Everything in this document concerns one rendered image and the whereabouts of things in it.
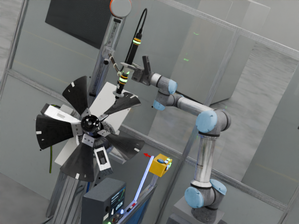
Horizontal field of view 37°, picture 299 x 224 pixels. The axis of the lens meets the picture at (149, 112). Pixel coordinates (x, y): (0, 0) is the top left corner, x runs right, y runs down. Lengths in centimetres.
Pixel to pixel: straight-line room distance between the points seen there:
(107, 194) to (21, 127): 212
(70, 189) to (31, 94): 108
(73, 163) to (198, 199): 82
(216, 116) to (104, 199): 76
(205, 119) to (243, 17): 620
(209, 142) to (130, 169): 137
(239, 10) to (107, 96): 559
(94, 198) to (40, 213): 204
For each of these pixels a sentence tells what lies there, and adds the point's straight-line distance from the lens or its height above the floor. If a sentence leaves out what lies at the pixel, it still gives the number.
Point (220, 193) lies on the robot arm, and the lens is 259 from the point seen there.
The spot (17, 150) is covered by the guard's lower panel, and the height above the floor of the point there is 34.
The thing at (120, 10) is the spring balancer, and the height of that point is 186.
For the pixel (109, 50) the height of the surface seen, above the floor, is 157.
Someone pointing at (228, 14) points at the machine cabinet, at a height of 180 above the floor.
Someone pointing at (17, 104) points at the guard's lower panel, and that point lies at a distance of 407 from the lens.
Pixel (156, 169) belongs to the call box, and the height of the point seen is 102.
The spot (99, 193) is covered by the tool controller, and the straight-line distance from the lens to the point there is 211.
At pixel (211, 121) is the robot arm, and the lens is 237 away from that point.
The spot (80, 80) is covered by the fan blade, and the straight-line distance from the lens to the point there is 302.
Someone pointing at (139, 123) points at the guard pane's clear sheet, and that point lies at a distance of 356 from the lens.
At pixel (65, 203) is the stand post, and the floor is 53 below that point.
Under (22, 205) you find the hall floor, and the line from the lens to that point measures 410.
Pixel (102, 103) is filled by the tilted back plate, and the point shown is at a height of 124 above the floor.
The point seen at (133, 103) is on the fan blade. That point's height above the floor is 140.
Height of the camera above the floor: 230
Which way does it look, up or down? 18 degrees down
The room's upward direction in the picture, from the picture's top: 21 degrees clockwise
